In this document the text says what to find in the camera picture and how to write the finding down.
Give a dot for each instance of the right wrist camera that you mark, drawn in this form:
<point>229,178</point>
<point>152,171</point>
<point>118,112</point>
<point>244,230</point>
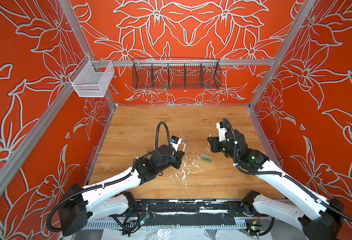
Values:
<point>222,131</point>

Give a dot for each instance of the white slotted cable duct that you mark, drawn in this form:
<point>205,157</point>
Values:
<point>111,224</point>

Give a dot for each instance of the beige pen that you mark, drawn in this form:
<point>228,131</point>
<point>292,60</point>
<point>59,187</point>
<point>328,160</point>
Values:
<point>185,144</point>

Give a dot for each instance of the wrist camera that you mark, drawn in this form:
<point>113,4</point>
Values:
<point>222,131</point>
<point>175,142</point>

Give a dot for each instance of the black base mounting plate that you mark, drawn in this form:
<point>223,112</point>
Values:
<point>230,207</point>

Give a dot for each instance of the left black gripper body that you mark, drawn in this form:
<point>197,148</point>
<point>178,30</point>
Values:
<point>175,161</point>

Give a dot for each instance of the lower green pen cap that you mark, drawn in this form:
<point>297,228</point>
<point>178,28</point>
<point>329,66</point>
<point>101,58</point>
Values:
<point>206,159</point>

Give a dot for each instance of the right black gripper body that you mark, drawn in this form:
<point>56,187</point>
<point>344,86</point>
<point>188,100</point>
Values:
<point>223,147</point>

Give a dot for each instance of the black wire mesh basket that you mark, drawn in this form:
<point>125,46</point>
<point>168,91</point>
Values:
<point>176,74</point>

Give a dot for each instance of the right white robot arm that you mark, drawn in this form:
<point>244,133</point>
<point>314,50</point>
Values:
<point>313,214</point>

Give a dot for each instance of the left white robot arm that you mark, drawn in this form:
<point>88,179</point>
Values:
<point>112,197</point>

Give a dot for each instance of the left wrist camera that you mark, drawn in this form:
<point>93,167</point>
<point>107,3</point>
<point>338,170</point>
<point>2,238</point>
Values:
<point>175,142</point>

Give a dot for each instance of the clear plastic bin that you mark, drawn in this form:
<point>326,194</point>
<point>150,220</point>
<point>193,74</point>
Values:
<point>91,79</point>

